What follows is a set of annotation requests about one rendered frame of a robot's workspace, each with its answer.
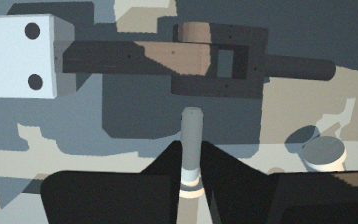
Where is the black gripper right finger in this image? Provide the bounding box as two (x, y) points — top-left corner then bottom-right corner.
(200, 141), (358, 224)

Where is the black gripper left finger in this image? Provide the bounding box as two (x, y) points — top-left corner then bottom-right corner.
(40, 140), (183, 224)

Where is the white clevis pin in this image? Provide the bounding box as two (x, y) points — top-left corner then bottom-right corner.
(179, 107), (204, 198)

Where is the grey headed pin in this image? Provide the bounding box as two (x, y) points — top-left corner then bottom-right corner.
(302, 136), (347, 172)

